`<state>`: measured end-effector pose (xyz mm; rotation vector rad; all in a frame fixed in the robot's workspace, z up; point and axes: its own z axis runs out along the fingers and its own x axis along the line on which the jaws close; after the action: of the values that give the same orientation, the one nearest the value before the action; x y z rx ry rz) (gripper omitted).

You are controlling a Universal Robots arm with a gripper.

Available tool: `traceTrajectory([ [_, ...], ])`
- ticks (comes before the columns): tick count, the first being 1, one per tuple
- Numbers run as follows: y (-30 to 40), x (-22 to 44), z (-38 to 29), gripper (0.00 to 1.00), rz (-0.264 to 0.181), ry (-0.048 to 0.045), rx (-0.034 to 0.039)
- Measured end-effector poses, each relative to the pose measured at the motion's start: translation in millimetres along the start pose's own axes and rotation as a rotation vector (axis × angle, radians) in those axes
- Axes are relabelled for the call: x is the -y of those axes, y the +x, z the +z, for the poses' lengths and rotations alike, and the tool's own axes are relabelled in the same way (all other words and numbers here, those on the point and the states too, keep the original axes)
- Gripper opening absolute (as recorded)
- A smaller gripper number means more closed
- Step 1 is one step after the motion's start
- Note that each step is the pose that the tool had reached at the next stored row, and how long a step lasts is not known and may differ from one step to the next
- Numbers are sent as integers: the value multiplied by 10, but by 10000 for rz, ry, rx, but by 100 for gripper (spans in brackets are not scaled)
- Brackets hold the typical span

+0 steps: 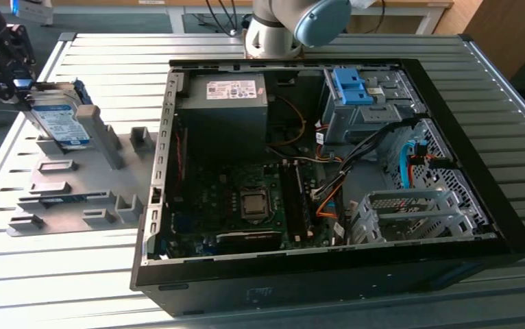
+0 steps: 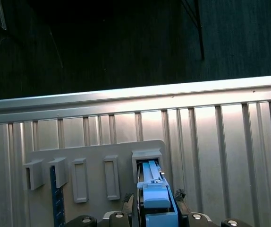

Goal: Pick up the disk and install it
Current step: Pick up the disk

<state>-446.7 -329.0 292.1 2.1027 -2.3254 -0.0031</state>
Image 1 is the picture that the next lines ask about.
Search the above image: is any hard disk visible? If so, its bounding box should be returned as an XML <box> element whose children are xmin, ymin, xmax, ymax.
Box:
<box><xmin>13</xmin><ymin>77</ymin><xmax>97</xmax><ymax>151</ymax></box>

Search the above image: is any red orange power wire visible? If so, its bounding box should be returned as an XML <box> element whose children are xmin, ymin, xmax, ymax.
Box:
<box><xmin>406</xmin><ymin>145</ymin><xmax>455</xmax><ymax>189</ymax></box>

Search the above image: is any silver disk bay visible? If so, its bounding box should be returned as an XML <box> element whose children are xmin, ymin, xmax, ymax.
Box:
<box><xmin>346</xmin><ymin>186</ymin><xmax>494</xmax><ymax>246</ymax></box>

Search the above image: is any blue labelled RAM stick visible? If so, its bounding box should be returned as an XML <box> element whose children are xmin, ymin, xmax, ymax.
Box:
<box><xmin>37</xmin><ymin>195</ymin><xmax>88</xmax><ymax>208</ymax></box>

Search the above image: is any grey parts rack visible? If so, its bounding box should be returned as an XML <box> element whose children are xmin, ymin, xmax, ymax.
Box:
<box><xmin>4</xmin><ymin>105</ymin><xmax>161</xmax><ymax>238</ymax></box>

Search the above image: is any grey power supply unit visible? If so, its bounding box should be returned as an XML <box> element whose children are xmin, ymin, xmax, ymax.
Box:
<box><xmin>173</xmin><ymin>73</ymin><xmax>271</xmax><ymax>160</ymax></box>

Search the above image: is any green motherboard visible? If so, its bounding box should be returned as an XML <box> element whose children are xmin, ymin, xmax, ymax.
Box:
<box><xmin>165</xmin><ymin>160</ymin><xmax>336</xmax><ymax>258</ymax></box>

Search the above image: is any CPU socket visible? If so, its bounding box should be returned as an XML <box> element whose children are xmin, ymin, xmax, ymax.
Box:
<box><xmin>236</xmin><ymin>186</ymin><xmax>274</xmax><ymax>220</ymax></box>

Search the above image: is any black graphics card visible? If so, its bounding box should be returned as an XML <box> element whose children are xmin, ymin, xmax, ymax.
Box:
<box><xmin>215</xmin><ymin>228</ymin><xmax>284</xmax><ymax>255</ymax></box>

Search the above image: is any black RAM stick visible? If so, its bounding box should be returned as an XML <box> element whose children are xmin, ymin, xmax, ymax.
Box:
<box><xmin>291</xmin><ymin>160</ymin><xmax>315</xmax><ymax>239</ymax></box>
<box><xmin>279</xmin><ymin>160</ymin><xmax>303</xmax><ymax>243</ymax></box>

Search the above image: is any blue plastic drive latch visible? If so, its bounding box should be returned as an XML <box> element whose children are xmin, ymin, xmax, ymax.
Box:
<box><xmin>332</xmin><ymin>68</ymin><xmax>375</xmax><ymax>106</ymax></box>

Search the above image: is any silver optical drive cage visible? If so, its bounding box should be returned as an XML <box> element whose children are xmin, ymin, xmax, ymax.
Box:
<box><xmin>319</xmin><ymin>66</ymin><xmax>427</xmax><ymax>147</ymax></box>

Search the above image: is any black PC case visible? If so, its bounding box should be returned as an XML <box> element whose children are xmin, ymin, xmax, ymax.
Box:
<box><xmin>128</xmin><ymin>58</ymin><xmax>525</xmax><ymax>318</ymax></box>

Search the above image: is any brown wooden cabinet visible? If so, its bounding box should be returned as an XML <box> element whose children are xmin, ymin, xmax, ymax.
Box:
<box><xmin>435</xmin><ymin>0</ymin><xmax>525</xmax><ymax>80</ymax></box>

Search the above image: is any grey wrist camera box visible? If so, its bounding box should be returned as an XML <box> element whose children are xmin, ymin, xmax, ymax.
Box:
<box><xmin>13</xmin><ymin>0</ymin><xmax>56</xmax><ymax>27</ymax></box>

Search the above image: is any red flat cable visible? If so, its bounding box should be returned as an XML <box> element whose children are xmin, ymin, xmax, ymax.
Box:
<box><xmin>175</xmin><ymin>128</ymin><xmax>189</xmax><ymax>181</ymax></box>

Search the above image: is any thin orange wire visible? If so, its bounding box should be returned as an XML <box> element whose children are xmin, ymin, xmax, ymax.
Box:
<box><xmin>266</xmin><ymin>95</ymin><xmax>308</xmax><ymax>149</ymax></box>

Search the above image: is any orange black wire bundle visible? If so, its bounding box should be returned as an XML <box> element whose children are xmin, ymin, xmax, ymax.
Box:
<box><xmin>310</xmin><ymin>169</ymin><xmax>352</xmax><ymax>220</ymax></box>

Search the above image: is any black cable bundle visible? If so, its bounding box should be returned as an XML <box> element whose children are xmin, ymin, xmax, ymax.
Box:
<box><xmin>332</xmin><ymin>118</ymin><xmax>422</xmax><ymax>179</ymax></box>

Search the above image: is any blue flat data wire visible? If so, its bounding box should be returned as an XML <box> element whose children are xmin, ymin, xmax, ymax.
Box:
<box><xmin>399</xmin><ymin>139</ymin><xmax>427</xmax><ymax>190</ymax></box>

